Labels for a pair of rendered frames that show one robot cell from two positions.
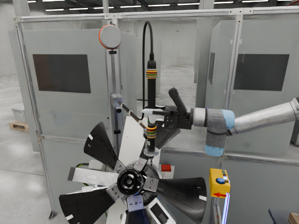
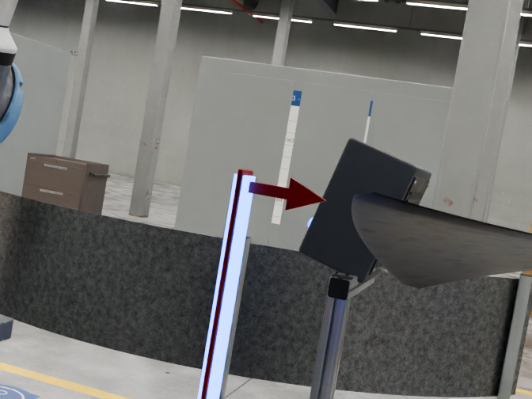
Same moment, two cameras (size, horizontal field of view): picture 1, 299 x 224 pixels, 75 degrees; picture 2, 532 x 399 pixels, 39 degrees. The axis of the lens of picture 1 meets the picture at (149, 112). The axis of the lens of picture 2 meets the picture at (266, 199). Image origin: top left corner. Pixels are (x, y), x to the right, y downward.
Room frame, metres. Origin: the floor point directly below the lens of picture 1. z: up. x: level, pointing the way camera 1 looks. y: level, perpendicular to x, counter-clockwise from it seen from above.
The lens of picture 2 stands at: (1.25, -0.28, 1.20)
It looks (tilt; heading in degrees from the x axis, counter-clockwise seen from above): 3 degrees down; 185
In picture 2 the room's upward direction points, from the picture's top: 9 degrees clockwise
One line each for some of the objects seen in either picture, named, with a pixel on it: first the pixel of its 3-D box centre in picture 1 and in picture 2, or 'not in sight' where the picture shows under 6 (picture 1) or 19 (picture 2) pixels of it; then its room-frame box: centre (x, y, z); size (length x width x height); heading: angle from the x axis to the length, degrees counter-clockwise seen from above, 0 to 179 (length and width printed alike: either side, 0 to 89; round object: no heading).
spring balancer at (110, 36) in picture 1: (110, 37); not in sight; (1.44, 0.27, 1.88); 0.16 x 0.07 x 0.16; 113
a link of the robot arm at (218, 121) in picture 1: (218, 119); not in sight; (0.72, -0.27, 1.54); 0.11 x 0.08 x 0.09; 78
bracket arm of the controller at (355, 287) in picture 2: not in sight; (354, 279); (0.08, -0.23, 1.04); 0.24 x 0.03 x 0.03; 168
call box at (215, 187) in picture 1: (218, 183); not in sight; (0.99, -0.42, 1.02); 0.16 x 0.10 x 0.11; 168
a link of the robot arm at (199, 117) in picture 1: (198, 116); not in sight; (0.74, -0.20, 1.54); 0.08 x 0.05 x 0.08; 168
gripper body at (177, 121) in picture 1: (178, 117); not in sight; (0.76, -0.12, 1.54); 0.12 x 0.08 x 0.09; 78
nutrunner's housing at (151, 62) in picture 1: (151, 109); not in sight; (0.78, -0.01, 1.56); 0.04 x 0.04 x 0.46
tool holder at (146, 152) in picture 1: (150, 142); not in sight; (0.79, 0.00, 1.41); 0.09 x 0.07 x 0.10; 23
